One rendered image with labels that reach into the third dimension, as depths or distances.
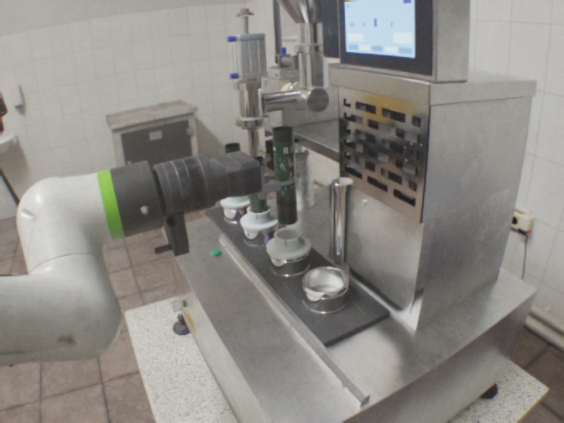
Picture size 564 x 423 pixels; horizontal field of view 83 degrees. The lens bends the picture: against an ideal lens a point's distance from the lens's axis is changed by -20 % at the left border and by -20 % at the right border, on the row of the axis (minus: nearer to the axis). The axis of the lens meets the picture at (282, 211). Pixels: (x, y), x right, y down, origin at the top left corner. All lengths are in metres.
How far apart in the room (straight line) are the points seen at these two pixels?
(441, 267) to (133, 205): 0.40
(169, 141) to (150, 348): 2.77
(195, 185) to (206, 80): 3.81
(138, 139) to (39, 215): 3.06
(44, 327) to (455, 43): 0.50
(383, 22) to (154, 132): 3.17
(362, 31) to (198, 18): 3.84
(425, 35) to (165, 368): 0.81
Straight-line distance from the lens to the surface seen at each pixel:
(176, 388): 0.87
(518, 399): 0.90
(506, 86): 0.52
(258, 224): 0.71
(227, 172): 0.52
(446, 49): 0.41
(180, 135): 3.58
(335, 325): 0.55
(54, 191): 0.49
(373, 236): 0.54
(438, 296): 0.56
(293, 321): 0.55
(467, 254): 0.57
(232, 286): 0.65
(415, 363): 0.52
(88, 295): 0.44
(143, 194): 0.48
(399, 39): 0.43
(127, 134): 3.49
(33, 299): 0.41
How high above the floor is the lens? 1.40
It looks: 26 degrees down
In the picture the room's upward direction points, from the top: 3 degrees counter-clockwise
